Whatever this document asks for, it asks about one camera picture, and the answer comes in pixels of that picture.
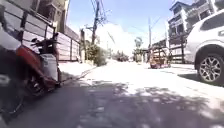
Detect green bush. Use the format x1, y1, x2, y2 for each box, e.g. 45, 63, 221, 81
84, 43, 108, 67

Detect tree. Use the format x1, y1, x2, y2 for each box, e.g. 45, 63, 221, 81
133, 36, 144, 51

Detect grey concrete road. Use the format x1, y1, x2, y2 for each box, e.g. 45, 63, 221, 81
0, 59, 224, 128

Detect wooden utility pole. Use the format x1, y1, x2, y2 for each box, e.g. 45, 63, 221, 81
84, 0, 101, 46

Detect orange vehicle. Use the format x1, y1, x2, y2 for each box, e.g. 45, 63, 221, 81
149, 47, 172, 70

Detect dark metal gate fence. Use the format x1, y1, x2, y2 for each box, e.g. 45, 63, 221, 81
151, 34, 187, 64

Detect red motorcycle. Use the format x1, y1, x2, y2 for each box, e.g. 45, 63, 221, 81
0, 24, 63, 123

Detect beige building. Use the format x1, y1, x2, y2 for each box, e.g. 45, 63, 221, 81
11, 0, 71, 34

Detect white multi-storey building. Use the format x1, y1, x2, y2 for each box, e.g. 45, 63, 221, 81
167, 0, 224, 48

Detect white car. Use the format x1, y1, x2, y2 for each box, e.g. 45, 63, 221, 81
184, 9, 224, 85

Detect grey slatted fence wall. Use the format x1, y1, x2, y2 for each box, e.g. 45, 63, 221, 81
0, 0, 82, 63

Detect overhead wires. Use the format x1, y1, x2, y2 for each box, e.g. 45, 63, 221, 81
89, 0, 116, 44

